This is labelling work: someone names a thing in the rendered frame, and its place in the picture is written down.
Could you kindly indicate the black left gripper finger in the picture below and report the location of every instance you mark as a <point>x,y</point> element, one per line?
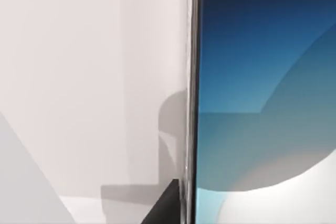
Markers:
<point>168,205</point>

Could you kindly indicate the smartphone with blue screen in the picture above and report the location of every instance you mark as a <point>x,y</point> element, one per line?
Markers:
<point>262,77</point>

